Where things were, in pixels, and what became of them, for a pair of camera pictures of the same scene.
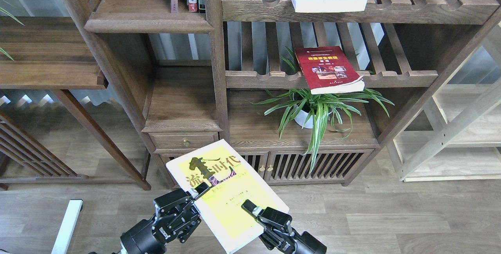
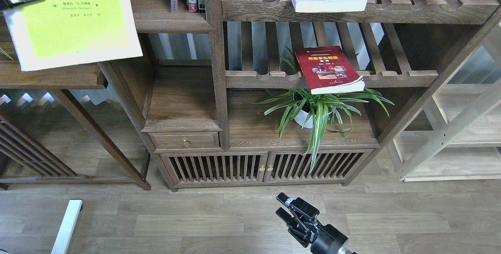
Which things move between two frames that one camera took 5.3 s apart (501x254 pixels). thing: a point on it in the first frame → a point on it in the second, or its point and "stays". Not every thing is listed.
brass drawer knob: x=185 y=142 stays
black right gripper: x=278 y=234 → x=321 y=238
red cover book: x=327 y=69 stays
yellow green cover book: x=231 y=182 → x=85 y=17
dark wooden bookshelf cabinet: x=309 y=72 stays
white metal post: x=62 y=243 stays
